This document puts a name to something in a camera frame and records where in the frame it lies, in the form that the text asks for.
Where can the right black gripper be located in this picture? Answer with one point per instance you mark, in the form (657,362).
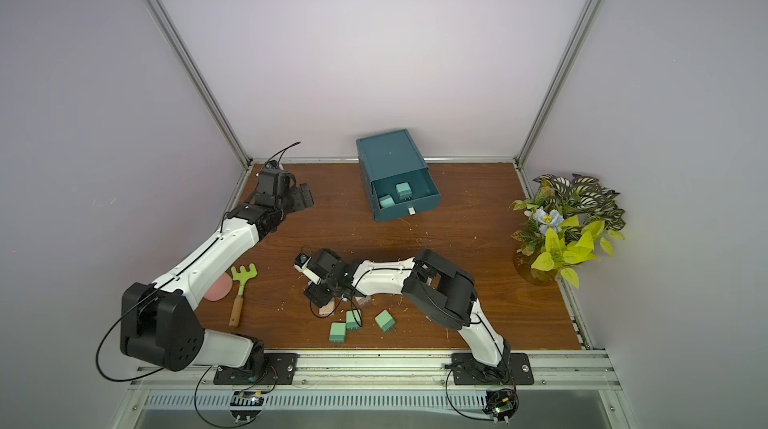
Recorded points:
(324,284)

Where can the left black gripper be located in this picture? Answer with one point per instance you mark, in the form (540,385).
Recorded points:
(299,202)

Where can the teal plug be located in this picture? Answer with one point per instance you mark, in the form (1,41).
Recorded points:
(386,202)
(404,191)

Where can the teal drawer cabinet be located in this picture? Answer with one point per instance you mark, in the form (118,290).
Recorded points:
(388,159)

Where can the pink plug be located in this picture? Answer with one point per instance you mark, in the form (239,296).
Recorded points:
(327,310)
(362,301)

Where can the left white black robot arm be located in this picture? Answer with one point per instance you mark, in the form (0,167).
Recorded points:
(159,325)

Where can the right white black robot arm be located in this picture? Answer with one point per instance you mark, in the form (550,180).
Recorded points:
(444,292)

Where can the green plug middle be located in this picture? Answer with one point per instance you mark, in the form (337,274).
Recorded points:
(354,320)

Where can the green plug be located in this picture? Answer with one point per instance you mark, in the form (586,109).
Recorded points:
(385,321)
(354,320)
(337,333)

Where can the green plug bottom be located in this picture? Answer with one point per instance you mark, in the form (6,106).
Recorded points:
(337,333)

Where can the green plug right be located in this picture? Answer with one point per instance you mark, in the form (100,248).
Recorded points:
(385,321)

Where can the green toy rake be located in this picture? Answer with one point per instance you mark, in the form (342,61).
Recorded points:
(241,275)

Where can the pink watering can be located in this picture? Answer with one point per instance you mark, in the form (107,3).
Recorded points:
(220,288)

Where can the left circuit board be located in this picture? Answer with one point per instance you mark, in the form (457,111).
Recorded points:
(246,406)

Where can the circuit board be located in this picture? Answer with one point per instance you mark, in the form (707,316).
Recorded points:
(501,405)
(246,406)

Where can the right circuit board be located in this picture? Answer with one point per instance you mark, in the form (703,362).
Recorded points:
(501,405)

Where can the artificial potted plant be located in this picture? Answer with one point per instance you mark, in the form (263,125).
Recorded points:
(568,222)

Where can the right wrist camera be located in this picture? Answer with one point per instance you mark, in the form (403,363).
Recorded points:
(301,265)

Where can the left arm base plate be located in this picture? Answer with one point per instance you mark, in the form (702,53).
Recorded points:
(279,368)

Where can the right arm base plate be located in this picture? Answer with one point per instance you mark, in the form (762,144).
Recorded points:
(515,369)

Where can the aluminium front rail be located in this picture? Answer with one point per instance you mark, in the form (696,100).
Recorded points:
(410,369)

